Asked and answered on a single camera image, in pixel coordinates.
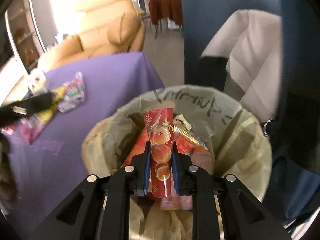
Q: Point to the yellow plastic bin bag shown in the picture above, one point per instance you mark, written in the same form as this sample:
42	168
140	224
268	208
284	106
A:
237	142

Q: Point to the yellow snack packet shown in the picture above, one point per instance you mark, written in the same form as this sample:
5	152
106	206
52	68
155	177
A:
53	107

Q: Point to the orange plastic bag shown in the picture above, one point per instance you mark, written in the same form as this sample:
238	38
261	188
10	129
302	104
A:
202	158

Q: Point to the blue partition cloth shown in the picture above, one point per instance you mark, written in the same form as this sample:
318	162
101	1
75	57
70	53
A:
200	17

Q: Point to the red and yellow noodle packet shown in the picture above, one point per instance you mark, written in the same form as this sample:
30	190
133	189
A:
185	142

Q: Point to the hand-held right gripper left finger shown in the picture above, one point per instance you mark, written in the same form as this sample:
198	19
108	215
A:
147	170

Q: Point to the yellow leather armchair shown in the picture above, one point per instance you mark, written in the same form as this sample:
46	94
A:
112	30

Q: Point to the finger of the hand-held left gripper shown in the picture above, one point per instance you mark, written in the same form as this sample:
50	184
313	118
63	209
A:
35	103

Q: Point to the pink cartoon wrapper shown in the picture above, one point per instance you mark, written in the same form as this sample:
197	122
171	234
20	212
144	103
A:
72	92

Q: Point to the table with red cloth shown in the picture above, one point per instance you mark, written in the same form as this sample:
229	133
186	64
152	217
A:
165	5

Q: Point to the red peach print packet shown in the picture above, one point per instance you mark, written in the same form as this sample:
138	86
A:
161	140

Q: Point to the pink zigzag edge wrapper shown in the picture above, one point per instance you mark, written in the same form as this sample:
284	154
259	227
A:
30	130

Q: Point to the glass door shelf cabinet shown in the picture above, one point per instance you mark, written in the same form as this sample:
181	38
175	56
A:
22	30

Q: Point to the beige cloth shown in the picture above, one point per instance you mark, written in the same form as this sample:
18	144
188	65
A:
250	55

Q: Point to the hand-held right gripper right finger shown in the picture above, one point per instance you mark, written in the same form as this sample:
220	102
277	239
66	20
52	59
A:
176	170

